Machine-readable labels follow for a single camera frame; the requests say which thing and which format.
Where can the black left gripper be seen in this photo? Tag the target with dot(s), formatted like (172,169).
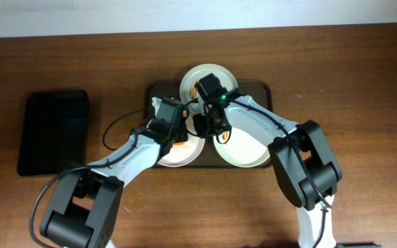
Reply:
(180,129)

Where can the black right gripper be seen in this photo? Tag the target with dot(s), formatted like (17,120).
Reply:
(202,125)

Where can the cream plate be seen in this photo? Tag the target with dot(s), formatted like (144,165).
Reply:
(240,149)

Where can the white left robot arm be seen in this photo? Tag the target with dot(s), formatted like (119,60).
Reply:
(83,208)

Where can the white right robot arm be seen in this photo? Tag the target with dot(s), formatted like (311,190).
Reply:
(306,169)

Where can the dark brown serving tray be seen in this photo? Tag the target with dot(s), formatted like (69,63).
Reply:
(209,158)

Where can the black rectangular tray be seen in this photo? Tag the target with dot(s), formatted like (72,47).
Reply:
(54,134)

